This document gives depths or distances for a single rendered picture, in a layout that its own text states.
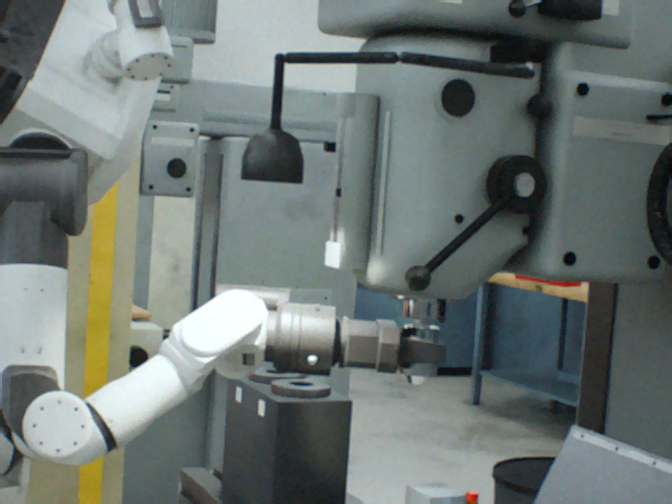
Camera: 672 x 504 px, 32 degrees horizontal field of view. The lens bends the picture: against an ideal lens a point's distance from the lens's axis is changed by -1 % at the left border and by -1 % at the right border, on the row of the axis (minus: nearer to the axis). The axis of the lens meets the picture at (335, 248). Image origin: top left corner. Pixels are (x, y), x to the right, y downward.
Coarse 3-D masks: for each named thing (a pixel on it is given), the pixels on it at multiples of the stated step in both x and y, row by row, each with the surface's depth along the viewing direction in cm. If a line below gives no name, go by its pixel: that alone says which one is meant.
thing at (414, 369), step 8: (408, 336) 146; (416, 336) 146; (400, 368) 148; (408, 368) 146; (416, 368) 146; (424, 368) 146; (432, 368) 147; (416, 376) 146; (424, 376) 146; (432, 376) 147
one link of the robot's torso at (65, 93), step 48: (0, 0) 146; (48, 0) 151; (96, 0) 156; (0, 48) 142; (48, 48) 147; (96, 48) 149; (0, 96) 146; (48, 96) 144; (96, 96) 149; (144, 96) 156; (0, 144) 147; (48, 144) 145; (96, 144) 147; (96, 192) 155
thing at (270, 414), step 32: (256, 384) 180; (288, 384) 174; (320, 384) 176; (256, 416) 175; (288, 416) 168; (320, 416) 171; (224, 448) 188; (256, 448) 175; (288, 448) 169; (320, 448) 171; (224, 480) 187; (256, 480) 174; (288, 480) 169; (320, 480) 171
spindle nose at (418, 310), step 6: (408, 306) 146; (414, 306) 146; (420, 306) 146; (426, 306) 146; (432, 306) 146; (438, 306) 146; (408, 312) 146; (414, 312) 146; (420, 312) 146; (426, 312) 146; (432, 312) 146; (438, 312) 146; (414, 318) 146; (420, 318) 146; (426, 318) 146; (432, 318) 146
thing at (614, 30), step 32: (320, 0) 149; (352, 0) 141; (384, 0) 133; (416, 0) 131; (448, 0) 132; (480, 0) 134; (608, 0) 141; (352, 32) 146; (384, 32) 144; (480, 32) 138; (512, 32) 137; (544, 32) 138; (576, 32) 140; (608, 32) 142
